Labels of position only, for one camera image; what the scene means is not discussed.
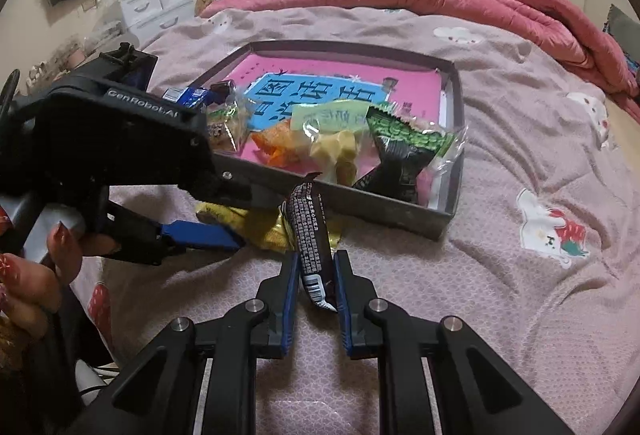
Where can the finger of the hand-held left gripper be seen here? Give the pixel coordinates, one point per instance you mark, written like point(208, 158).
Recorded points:
point(210, 237)
point(235, 187)

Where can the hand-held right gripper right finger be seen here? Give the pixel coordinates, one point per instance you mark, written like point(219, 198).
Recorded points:
point(345, 315)

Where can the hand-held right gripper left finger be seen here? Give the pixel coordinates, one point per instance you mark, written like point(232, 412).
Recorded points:
point(289, 315)

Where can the yellow snack packet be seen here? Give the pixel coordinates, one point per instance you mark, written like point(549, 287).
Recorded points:
point(260, 227)

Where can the orange snack packet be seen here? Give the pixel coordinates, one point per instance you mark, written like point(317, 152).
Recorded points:
point(272, 142)

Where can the green topped nut snack packet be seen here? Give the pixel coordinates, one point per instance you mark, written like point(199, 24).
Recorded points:
point(227, 127)

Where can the dark brown snack bar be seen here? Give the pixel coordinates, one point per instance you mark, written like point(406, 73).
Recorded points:
point(310, 235)

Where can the small dark jelly cup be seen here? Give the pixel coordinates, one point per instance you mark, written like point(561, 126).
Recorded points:
point(222, 90)

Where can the grey cardboard box tray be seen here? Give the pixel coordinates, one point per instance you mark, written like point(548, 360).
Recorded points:
point(400, 220)

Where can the light green snack packet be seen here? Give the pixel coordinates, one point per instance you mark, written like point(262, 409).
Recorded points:
point(325, 120)

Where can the black green snack packet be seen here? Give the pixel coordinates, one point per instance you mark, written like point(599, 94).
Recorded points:
point(395, 160)

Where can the clear nut candy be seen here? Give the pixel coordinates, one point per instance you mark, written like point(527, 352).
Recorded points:
point(445, 175)

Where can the person's left hand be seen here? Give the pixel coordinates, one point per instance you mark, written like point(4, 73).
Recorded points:
point(35, 285)

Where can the pink book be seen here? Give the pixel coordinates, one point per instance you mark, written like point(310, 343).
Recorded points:
point(300, 65)

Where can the white drawer cabinet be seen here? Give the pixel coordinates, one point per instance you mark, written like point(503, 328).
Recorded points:
point(155, 10)

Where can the grey padded headboard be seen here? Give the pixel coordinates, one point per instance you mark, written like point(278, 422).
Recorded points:
point(622, 25)

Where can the wall socket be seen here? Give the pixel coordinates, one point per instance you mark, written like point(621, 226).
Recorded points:
point(90, 5)

